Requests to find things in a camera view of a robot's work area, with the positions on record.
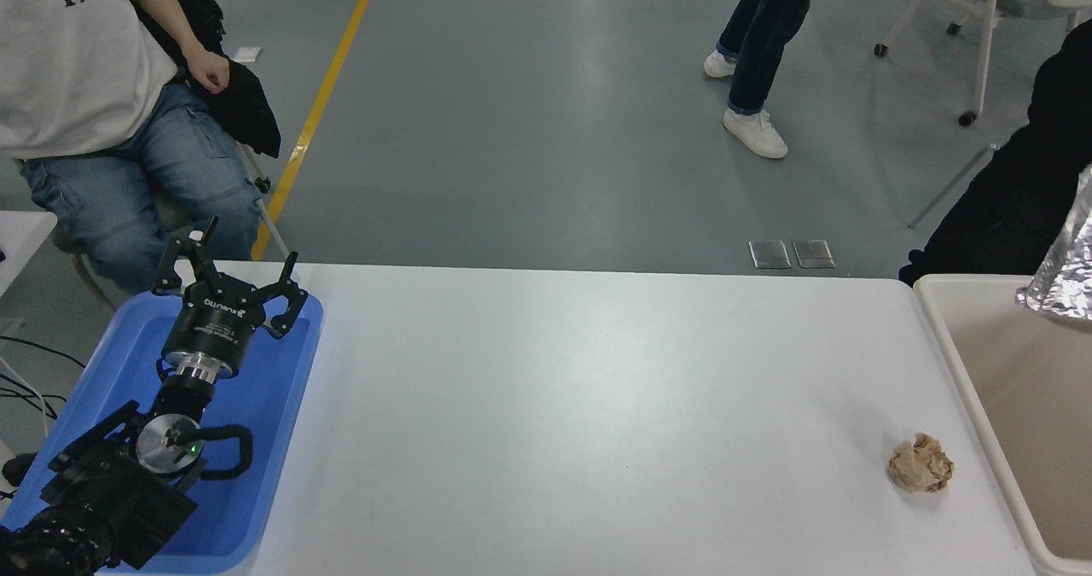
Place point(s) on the crumpled tan paper ball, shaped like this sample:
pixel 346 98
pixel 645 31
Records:
pixel 921 465

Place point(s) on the blue plastic tray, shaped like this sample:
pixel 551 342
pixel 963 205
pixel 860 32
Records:
pixel 273 405

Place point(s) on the seated person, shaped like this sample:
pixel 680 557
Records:
pixel 85 90

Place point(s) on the large pale bin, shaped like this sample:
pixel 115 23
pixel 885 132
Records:
pixel 1007 388

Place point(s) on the grey metal rod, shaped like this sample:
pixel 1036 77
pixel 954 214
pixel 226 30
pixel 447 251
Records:
pixel 954 185

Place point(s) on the seated person's hand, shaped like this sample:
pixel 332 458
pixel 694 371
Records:
pixel 212 72

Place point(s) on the person in dark clothing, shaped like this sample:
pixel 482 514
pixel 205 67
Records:
pixel 998 209

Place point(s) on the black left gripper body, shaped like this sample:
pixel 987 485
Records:
pixel 213 324

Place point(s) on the metal floor plate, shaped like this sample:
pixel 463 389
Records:
pixel 813 252
pixel 770 253

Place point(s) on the silver foil tray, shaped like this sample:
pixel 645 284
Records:
pixel 1066 269

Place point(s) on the seated person's forearm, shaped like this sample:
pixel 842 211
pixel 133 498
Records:
pixel 166 17

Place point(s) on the white wheeled chair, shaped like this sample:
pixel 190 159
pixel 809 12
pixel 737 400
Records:
pixel 994 0

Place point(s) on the black jacket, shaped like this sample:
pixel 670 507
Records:
pixel 243 102

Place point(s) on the standing person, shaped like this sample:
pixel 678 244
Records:
pixel 763 47

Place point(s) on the black floor object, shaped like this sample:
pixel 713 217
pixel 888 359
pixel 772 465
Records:
pixel 17 469

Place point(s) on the white side table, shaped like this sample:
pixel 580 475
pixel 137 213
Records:
pixel 21 239

